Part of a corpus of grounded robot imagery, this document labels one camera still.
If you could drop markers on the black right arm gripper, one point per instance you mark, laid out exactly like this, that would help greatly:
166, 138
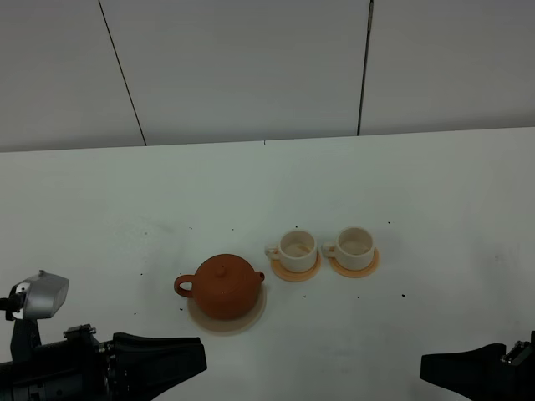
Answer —
472, 372

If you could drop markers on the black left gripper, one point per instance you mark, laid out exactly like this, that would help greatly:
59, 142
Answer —
127, 367

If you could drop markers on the brown clay teapot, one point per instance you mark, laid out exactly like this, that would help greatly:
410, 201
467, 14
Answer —
224, 287

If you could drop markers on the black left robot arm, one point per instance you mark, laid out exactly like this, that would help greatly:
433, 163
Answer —
17, 374

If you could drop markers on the beige round teapot coaster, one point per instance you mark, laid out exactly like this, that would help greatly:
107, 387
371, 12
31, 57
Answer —
228, 327

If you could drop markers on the left orange cup coaster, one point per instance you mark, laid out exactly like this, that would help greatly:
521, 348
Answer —
289, 276

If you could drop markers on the orange cup coaster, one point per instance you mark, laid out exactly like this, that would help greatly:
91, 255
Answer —
370, 269
289, 276

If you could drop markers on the right white teacup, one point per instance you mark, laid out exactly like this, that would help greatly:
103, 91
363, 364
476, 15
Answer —
353, 249

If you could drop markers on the white teacup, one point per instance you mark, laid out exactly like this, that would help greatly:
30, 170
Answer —
353, 249
296, 251

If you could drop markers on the right orange cup coaster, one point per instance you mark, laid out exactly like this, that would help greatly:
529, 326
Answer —
370, 269

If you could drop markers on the left white teacup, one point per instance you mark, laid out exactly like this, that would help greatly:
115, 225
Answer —
296, 251

